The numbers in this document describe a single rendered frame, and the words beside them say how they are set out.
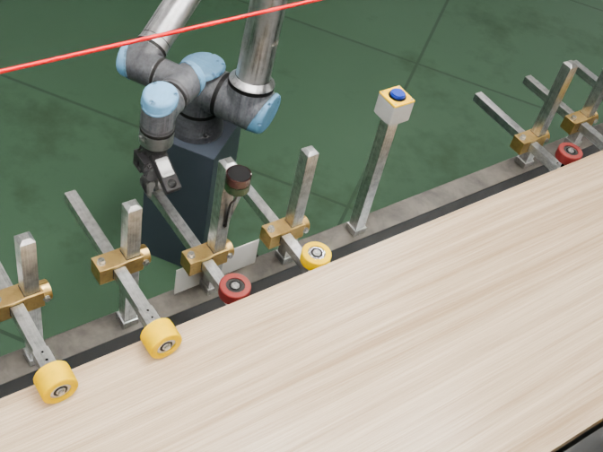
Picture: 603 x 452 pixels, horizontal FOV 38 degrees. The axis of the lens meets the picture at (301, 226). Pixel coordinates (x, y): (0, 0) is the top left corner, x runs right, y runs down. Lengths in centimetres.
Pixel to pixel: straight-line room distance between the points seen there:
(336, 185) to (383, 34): 126
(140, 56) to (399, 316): 95
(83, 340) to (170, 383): 39
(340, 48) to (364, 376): 279
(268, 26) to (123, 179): 126
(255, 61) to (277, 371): 108
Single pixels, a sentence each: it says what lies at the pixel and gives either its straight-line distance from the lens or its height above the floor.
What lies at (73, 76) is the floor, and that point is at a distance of 420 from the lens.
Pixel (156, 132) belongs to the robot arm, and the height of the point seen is 110.
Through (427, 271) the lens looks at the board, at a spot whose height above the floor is 90.
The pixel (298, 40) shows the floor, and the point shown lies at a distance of 461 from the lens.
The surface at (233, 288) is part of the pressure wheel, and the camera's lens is 216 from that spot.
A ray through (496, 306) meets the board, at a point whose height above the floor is 90.
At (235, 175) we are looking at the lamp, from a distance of 203.
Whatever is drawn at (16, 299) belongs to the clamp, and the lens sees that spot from 204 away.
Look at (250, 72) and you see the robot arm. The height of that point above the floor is 94.
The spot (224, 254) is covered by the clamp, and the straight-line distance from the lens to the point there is 229.
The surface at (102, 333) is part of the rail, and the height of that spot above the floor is 70.
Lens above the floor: 257
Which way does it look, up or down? 46 degrees down
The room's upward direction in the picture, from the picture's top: 14 degrees clockwise
